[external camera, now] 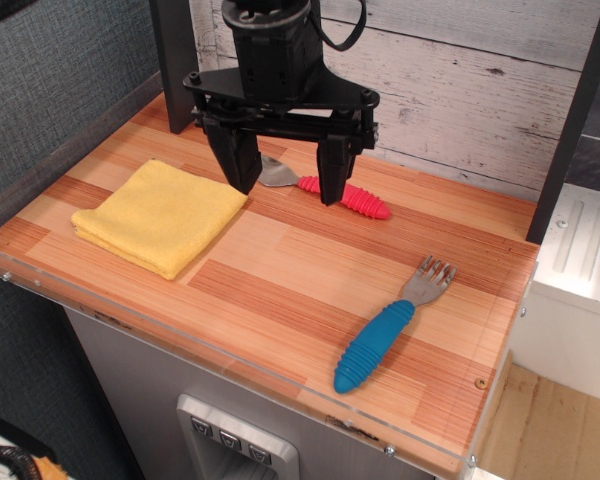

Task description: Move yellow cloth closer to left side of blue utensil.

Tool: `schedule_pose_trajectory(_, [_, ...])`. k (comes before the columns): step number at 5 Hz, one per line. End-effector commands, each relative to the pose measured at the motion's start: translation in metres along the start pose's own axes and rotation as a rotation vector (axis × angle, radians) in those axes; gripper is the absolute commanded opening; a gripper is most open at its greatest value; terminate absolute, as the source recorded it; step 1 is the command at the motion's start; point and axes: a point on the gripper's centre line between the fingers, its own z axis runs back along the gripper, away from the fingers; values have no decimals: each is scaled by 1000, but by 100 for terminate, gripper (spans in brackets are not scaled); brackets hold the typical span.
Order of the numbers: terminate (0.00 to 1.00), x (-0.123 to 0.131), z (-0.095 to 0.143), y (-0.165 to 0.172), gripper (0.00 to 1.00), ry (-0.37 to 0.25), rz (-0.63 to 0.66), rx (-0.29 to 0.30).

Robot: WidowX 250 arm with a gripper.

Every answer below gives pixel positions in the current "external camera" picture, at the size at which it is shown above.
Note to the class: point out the black bag with orange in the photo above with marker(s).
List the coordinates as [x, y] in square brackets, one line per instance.
[22, 456]

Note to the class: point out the dark left vertical post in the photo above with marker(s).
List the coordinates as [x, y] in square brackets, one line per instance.
[177, 55]

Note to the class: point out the red handled spoon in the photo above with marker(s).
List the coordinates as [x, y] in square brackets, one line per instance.
[276, 174]

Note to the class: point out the yellow cloth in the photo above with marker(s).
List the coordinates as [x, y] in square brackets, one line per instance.
[161, 219]

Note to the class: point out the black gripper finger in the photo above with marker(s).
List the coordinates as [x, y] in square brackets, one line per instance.
[334, 161]
[236, 152]

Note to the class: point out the white toy sink counter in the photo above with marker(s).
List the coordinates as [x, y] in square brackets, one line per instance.
[557, 333]

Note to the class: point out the silver dispenser button panel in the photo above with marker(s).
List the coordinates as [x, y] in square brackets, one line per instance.
[223, 446]

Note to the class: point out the blue handled fork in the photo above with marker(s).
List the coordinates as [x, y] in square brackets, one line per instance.
[367, 350]

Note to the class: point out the dark vertical post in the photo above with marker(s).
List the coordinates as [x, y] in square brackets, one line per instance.
[177, 55]
[568, 141]

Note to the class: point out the grey toy fridge cabinet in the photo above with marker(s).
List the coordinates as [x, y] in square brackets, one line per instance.
[142, 384]

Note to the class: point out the dark right vertical post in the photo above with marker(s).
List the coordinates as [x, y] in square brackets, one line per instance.
[568, 141]

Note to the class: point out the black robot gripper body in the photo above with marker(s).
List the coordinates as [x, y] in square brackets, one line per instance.
[281, 86]

